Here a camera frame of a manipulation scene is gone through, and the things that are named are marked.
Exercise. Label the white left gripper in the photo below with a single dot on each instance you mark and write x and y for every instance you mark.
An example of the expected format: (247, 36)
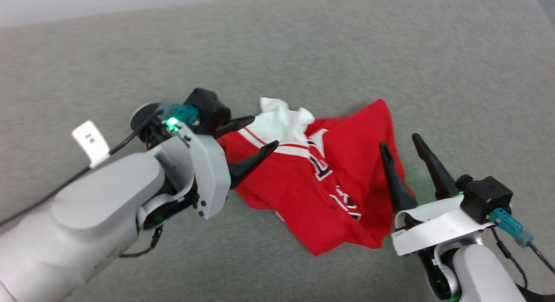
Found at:
(210, 172)

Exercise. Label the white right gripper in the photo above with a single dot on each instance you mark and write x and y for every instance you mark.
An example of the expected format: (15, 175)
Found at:
(433, 228)

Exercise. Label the red white jersey garment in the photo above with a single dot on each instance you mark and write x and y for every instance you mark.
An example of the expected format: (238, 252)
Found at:
(295, 185)

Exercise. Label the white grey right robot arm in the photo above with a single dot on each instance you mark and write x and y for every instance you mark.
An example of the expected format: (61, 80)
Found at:
(481, 276)

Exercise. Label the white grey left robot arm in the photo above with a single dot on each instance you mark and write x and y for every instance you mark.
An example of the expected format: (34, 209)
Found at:
(95, 206)

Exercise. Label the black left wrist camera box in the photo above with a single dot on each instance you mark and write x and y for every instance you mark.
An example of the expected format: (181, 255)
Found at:
(208, 109)

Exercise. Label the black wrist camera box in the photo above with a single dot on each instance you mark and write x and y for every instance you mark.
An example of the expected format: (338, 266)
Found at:
(488, 195)
(208, 109)

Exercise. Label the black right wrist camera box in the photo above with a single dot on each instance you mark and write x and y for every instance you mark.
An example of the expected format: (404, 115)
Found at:
(488, 195)

